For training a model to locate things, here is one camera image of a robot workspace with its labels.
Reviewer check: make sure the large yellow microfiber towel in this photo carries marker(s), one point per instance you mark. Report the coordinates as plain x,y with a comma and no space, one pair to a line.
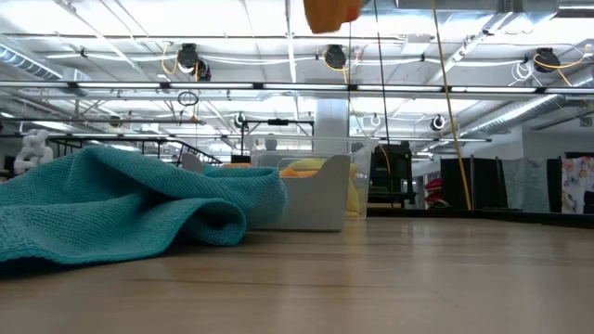
308,163

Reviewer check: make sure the grey plastic bin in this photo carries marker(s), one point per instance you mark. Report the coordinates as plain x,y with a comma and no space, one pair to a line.
320,204

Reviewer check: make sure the small yellow microfiber towel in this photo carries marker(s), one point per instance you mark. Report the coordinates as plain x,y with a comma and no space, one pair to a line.
352,201

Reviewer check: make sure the blue microfiber towel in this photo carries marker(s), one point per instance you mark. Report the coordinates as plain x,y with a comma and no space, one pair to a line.
116,204

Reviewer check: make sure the clear plastic bin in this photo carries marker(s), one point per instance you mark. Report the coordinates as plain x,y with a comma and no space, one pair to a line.
364,195

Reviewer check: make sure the small black ceiling reel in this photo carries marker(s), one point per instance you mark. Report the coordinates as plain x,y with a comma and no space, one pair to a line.
240,120
437,123

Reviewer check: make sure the black equipment cabinet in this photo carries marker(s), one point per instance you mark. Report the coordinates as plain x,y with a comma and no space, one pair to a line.
394,171

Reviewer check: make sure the long ceiling light strip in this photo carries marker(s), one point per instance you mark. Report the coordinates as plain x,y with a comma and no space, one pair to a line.
209,86

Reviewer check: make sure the red object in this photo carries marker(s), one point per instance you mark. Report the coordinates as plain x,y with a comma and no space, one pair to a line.
434,185

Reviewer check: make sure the black divider panel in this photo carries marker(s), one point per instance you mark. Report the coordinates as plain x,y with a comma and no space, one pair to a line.
464,183

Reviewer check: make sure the grey hanging cloth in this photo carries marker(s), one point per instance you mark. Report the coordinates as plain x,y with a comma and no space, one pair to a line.
524,185

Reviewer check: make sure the white robot figure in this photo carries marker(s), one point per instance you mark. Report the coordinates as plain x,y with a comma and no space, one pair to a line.
34,148

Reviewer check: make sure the floral hanging cloth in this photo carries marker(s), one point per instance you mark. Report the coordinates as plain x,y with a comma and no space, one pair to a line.
577,181

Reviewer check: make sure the black overhead camera rig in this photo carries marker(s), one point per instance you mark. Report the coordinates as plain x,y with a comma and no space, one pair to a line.
278,122

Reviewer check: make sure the black aluminium table frame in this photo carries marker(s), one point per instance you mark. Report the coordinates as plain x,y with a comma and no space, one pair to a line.
464,214

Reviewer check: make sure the silver air duct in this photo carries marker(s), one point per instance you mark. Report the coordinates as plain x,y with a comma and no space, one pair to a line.
510,113

